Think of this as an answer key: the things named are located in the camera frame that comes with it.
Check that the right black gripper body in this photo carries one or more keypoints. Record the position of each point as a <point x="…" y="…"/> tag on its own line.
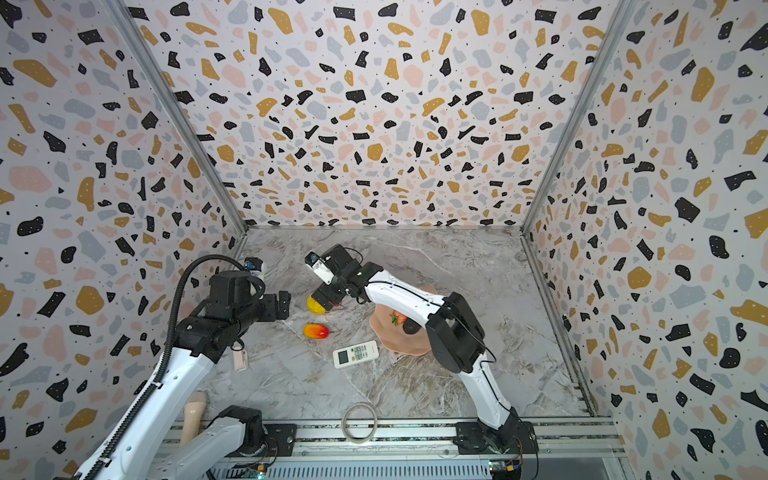
<point x="335" y="287"/>

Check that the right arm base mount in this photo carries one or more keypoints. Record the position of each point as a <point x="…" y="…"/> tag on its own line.
<point x="514" y="437"/>

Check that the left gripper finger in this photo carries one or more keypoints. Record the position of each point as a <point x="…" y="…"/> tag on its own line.
<point x="268" y="308"/>
<point x="283" y="304"/>

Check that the clear tape roll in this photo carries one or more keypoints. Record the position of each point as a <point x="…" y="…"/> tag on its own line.
<point x="359" y="423"/>

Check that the red fake strawberry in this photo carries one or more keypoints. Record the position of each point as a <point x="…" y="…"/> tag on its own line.
<point x="398" y="318"/>

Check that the dark fake avocado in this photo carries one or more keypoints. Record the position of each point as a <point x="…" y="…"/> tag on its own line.
<point x="410" y="327"/>

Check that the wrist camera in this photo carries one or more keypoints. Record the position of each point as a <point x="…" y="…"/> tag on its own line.
<point x="318" y="266"/>
<point x="254" y="265"/>

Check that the aluminium front rail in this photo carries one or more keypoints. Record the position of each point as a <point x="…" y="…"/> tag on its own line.
<point x="569" y="448"/>

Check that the white remote control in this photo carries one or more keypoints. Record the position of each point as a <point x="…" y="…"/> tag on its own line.
<point x="355" y="354"/>

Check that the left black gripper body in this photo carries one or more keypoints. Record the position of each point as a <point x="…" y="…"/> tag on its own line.
<point x="251" y="313"/>

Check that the pink scalloped fruit bowl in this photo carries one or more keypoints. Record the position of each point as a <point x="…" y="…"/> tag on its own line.
<point x="396" y="336"/>

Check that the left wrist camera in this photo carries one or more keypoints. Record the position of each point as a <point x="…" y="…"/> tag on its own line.
<point x="254" y="265"/>

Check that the beige wooden handle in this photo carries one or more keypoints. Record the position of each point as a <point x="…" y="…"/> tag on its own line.
<point x="193" y="411"/>

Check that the yellow fake apple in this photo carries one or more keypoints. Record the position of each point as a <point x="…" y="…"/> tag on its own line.
<point x="315" y="307"/>

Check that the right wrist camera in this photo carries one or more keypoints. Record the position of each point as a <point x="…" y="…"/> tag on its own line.
<point x="318" y="266"/>

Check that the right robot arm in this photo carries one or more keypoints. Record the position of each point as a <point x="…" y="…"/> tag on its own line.
<point x="454" y="333"/>

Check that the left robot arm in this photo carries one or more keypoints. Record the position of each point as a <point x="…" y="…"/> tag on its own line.
<point x="192" y="349"/>

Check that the small white hanging tag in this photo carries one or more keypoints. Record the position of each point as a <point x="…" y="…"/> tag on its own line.
<point x="240" y="360"/>

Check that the orange red fake mango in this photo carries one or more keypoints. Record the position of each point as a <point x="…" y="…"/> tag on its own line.
<point x="316" y="331"/>

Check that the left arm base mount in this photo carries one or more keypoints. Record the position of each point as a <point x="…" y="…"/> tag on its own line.
<point x="276" y="441"/>

